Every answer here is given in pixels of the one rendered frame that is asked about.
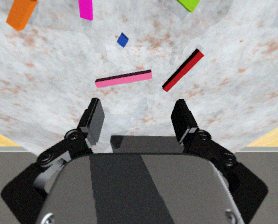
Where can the small blue cube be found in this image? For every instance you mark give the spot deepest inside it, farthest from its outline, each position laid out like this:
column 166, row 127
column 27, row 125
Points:
column 122, row 40

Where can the lime green rod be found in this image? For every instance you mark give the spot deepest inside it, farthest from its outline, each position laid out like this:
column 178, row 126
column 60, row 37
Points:
column 189, row 5

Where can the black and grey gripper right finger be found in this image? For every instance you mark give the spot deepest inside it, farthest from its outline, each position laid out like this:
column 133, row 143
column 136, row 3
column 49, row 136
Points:
column 247, row 190

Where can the orange rod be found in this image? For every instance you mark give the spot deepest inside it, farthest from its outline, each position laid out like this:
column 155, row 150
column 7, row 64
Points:
column 20, row 13

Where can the magenta rod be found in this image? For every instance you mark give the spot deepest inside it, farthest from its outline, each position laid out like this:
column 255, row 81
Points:
column 86, row 10

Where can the pink rod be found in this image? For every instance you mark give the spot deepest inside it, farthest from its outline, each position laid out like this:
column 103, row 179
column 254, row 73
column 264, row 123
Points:
column 124, row 78

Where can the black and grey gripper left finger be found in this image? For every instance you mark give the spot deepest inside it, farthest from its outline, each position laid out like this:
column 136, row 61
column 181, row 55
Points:
column 25, row 194

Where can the dark red rod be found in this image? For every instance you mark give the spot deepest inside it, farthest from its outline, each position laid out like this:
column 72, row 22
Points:
column 182, row 70

